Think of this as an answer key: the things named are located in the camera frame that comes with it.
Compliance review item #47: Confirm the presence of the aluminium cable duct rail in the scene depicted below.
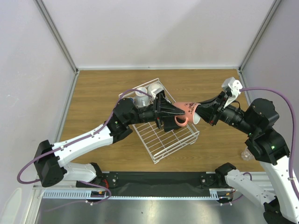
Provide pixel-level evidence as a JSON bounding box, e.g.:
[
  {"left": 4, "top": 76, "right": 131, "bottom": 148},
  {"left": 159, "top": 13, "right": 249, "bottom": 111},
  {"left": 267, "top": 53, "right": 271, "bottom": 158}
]
[{"left": 42, "top": 188, "right": 94, "bottom": 199}]

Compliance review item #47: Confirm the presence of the clear wine glass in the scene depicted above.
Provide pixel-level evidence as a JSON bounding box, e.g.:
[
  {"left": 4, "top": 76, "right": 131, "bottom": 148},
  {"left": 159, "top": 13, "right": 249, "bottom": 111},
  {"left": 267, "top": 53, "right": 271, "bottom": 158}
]
[{"left": 241, "top": 148, "right": 254, "bottom": 161}]

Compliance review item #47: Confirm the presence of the white speckled mug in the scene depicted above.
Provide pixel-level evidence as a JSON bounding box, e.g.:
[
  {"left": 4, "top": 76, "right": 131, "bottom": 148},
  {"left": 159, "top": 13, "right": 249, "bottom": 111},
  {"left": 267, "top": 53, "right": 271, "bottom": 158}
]
[{"left": 147, "top": 83, "right": 164, "bottom": 98}]

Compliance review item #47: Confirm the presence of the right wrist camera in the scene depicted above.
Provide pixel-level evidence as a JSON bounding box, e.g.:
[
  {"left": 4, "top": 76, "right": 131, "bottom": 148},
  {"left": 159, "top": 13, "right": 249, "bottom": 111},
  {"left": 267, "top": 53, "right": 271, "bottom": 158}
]
[{"left": 221, "top": 77, "right": 243, "bottom": 108}]

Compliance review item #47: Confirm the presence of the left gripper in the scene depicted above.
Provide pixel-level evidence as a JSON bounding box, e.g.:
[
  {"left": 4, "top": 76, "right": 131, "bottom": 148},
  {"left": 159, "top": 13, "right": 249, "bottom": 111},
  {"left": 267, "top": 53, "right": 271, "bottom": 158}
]
[{"left": 126, "top": 94, "right": 185, "bottom": 132}]

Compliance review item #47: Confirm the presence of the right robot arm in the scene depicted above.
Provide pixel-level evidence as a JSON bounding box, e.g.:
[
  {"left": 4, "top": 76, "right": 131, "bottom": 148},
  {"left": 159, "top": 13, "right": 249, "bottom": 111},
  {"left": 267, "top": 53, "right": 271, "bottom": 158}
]
[{"left": 195, "top": 91, "right": 299, "bottom": 224}]

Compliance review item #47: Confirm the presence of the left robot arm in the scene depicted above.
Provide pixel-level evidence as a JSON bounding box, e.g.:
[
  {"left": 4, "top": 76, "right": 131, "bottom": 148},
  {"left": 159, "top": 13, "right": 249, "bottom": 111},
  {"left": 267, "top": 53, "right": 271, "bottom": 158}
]
[{"left": 34, "top": 91, "right": 185, "bottom": 187}]

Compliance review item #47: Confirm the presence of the clear plastic cup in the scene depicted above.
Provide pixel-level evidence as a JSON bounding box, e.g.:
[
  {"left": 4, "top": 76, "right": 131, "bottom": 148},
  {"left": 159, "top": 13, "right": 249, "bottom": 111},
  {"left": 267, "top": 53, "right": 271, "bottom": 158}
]
[{"left": 135, "top": 86, "right": 151, "bottom": 108}]

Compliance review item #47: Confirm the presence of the red mug white interior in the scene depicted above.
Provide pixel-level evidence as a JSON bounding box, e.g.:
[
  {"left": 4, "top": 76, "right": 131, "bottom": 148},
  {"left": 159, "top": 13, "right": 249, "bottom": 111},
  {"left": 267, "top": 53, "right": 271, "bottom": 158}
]
[{"left": 174, "top": 102, "right": 200, "bottom": 127}]

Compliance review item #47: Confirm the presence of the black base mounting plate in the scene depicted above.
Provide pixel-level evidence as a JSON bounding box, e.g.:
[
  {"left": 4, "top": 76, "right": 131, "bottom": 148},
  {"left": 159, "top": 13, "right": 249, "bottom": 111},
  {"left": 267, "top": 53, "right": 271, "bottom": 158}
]
[{"left": 76, "top": 171, "right": 225, "bottom": 197}]

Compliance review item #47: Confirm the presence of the white wire dish rack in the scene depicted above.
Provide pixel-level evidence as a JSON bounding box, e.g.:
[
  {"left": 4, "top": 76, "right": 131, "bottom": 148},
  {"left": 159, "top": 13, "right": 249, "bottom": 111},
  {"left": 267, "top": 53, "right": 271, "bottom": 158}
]
[{"left": 118, "top": 78, "right": 200, "bottom": 165}]

